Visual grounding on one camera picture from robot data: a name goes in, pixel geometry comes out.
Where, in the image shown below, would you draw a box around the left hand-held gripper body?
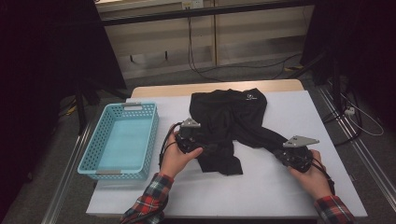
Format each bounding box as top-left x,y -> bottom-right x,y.
174,118 -> 204,154

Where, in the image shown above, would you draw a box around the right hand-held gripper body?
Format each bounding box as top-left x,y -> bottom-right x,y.
273,134 -> 320,174

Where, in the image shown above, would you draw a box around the black shorts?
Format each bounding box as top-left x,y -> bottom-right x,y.
189,88 -> 292,176

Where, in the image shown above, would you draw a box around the light blue plastic basket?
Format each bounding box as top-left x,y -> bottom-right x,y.
77,102 -> 161,181

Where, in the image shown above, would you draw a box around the person's left hand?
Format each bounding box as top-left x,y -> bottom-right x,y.
160,125 -> 205,179

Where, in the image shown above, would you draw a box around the person's right hand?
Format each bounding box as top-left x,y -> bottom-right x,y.
287,149 -> 332,201

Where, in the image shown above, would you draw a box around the black cloth garment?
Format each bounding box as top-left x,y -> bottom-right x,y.
86,90 -> 368,218

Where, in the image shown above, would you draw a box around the wooden table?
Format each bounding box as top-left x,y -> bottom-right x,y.
130,78 -> 305,99

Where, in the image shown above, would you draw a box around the beige cabinet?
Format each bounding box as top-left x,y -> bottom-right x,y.
94,0 -> 315,80

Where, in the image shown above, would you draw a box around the black horizontal bar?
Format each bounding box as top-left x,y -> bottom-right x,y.
101,0 -> 316,26

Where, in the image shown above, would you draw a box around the black curtain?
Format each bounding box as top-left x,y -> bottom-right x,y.
0,0 -> 127,216
300,0 -> 396,132

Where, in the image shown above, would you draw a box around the left hand-held gripper black cable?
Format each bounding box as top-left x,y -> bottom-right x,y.
158,121 -> 183,171

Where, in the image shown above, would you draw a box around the hand-held gripper black cable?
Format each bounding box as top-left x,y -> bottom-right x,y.
311,158 -> 336,196
158,121 -> 183,171

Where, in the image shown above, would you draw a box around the right hand-held gripper black cable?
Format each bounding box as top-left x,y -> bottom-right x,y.
311,158 -> 336,196

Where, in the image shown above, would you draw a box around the metal floor rail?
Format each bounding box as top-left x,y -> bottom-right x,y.
317,85 -> 396,203
40,122 -> 92,224

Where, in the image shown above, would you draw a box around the black floor cable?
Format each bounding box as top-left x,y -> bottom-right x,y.
321,90 -> 363,147

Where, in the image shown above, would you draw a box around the white cable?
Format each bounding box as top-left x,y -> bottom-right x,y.
340,92 -> 386,137

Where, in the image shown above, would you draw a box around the white wall socket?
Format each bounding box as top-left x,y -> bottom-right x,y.
181,0 -> 205,9

